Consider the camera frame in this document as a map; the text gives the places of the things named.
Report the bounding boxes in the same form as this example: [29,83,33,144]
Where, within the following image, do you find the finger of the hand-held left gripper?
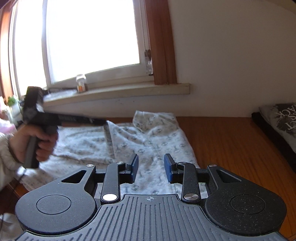
[60,113,109,127]

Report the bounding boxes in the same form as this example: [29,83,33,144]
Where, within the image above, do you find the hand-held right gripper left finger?
[60,154,139,205]

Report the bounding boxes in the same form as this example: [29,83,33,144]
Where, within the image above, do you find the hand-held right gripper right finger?
[164,153,242,205]

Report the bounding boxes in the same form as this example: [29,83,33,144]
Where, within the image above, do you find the white checker-print garment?
[22,110,208,195]

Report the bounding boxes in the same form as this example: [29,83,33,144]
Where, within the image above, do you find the person's left forearm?
[0,133,22,193]

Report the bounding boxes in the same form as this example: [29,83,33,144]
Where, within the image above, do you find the black folded clothes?
[252,112,296,174]

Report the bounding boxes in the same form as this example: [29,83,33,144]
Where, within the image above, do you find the person's left hand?
[9,124,59,164]

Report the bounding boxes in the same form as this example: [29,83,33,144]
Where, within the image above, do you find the white bottle orange label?
[76,74,86,93]

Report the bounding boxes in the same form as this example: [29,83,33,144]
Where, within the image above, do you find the cream stone window sill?
[43,83,190,107]

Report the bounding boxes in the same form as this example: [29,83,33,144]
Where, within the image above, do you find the white framed window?
[9,0,154,93]

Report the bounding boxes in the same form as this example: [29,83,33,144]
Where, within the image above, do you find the person's torso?
[0,213,22,241]

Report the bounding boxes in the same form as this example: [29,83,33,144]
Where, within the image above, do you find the grey printed t-shirt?
[259,103,296,145]

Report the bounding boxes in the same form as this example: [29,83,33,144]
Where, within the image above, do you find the wooden window frame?
[144,0,178,85]

